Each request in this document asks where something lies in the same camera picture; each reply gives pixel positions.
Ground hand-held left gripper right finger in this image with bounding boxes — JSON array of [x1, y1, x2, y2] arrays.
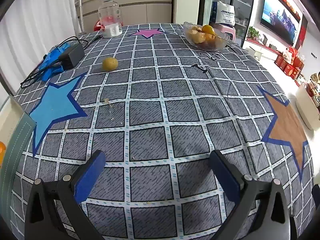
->
[[209, 150, 298, 240]]

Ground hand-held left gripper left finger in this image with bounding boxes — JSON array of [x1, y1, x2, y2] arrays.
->
[[24, 150, 107, 240]]

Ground white tray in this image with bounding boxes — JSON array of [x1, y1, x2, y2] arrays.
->
[[0, 95, 37, 230]]

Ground checked star tablecloth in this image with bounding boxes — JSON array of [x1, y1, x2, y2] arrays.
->
[[10, 23, 317, 240]]

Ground orange mandarin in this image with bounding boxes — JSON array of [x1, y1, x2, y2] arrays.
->
[[0, 141, 6, 169]]

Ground white low cabinet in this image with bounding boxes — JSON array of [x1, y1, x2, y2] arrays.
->
[[295, 84, 320, 130]]

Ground yellow-green citrus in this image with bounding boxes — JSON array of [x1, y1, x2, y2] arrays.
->
[[102, 57, 118, 71]]

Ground blue plastic bag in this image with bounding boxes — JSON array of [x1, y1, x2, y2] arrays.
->
[[37, 42, 75, 82]]

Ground black power adapter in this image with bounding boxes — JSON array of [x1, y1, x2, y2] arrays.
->
[[59, 44, 85, 70]]

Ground colourful shelf ornaments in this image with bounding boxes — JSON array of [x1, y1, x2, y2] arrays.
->
[[309, 72, 320, 100]]

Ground stack of red gift boxes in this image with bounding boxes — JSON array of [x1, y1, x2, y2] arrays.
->
[[274, 45, 306, 80]]

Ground glass bowl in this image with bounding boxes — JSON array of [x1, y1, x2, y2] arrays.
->
[[182, 21, 232, 51]]

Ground white television console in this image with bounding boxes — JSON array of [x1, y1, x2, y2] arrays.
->
[[244, 39, 283, 60]]

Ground pink stool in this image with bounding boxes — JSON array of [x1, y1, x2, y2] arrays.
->
[[217, 24, 237, 46]]

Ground potted plant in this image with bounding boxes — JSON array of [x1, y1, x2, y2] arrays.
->
[[247, 26, 261, 41]]

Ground small orange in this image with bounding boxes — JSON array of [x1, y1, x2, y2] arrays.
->
[[201, 24, 216, 36]]

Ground clear plastic bottle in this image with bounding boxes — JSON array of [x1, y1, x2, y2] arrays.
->
[[98, 0, 123, 39]]

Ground white curtain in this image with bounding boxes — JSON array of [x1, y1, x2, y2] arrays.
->
[[0, 0, 83, 100]]

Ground white shopping bag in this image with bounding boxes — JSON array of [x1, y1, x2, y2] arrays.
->
[[215, 1, 237, 27]]

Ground white mop pole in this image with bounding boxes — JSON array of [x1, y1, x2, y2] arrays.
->
[[78, 0, 84, 34]]

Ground white counter cabinet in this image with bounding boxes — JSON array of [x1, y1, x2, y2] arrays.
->
[[75, 0, 175, 34]]

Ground black cable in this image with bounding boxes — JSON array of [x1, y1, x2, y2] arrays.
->
[[20, 35, 102, 89]]

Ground red wall banner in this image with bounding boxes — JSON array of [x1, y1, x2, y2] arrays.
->
[[299, 17, 309, 53]]

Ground wall television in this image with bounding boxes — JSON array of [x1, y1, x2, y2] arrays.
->
[[259, 0, 303, 47]]

